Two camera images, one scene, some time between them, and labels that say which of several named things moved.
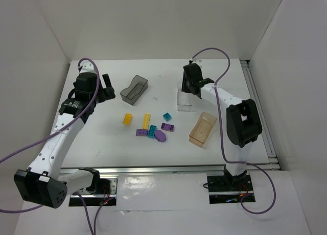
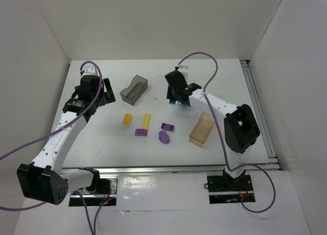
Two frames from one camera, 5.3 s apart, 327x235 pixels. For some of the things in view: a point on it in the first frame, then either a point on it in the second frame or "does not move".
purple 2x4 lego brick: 167,126 does not move
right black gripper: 188,83 -> 172,94
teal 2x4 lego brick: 152,131 -> 172,101
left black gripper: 108,91 does not move
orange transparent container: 202,127 does not move
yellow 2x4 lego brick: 127,118 does not move
